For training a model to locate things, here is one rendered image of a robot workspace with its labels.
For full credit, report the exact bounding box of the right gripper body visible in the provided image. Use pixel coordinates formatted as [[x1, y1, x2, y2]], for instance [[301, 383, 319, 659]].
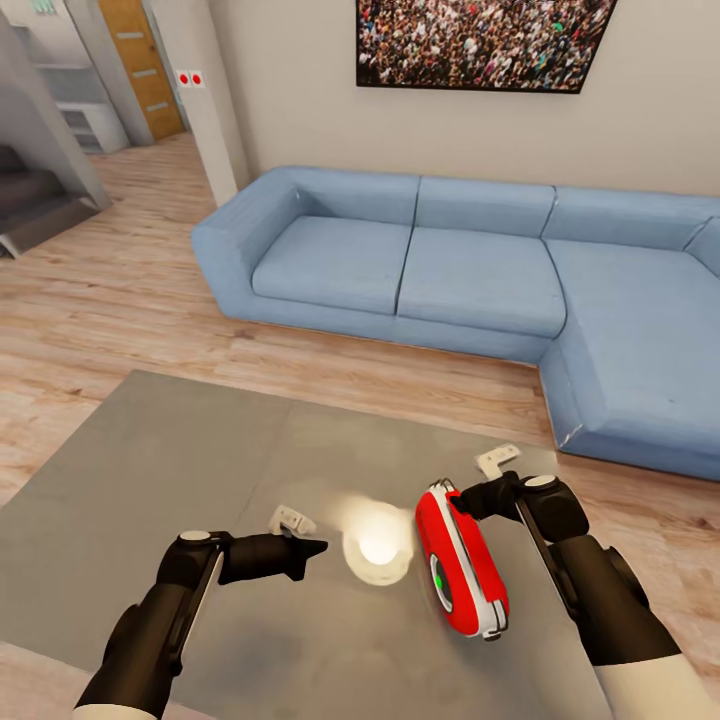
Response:
[[462, 470, 518, 521]]

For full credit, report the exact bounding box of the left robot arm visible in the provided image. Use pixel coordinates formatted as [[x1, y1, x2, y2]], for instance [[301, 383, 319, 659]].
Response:
[[67, 505, 328, 720]]

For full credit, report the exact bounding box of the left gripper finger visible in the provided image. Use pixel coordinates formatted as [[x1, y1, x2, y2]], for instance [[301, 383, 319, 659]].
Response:
[[305, 540, 328, 558]]

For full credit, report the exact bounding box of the radio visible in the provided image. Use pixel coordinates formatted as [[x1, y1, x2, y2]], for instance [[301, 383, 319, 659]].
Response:
[[416, 479, 509, 642]]

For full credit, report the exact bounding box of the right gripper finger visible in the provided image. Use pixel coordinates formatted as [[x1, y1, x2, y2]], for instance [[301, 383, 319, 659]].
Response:
[[449, 493, 469, 515]]

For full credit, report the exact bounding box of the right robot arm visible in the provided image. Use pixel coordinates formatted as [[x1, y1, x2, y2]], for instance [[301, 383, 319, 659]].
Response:
[[449, 445, 720, 720]]

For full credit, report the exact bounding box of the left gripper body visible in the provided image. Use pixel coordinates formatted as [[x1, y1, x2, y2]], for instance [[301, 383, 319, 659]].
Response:
[[248, 533, 308, 581]]

